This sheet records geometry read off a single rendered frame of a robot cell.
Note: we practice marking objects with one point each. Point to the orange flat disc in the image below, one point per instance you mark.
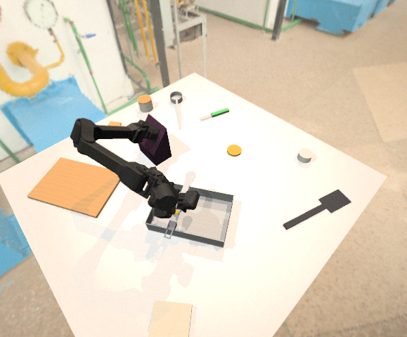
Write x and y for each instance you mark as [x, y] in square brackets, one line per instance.
[234, 150]

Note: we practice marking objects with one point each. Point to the light wooden board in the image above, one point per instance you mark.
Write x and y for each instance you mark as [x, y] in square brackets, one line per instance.
[76, 186]

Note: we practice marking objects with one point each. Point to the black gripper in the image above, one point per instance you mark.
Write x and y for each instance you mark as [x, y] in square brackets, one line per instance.
[188, 200]

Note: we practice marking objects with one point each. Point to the grey cylinder with orange lid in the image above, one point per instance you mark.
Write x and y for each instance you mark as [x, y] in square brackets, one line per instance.
[145, 103]

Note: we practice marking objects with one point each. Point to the beige rectangular block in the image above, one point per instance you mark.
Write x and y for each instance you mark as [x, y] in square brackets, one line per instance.
[170, 319]

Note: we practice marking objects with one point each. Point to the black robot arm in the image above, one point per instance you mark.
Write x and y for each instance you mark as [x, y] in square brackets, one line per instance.
[130, 173]

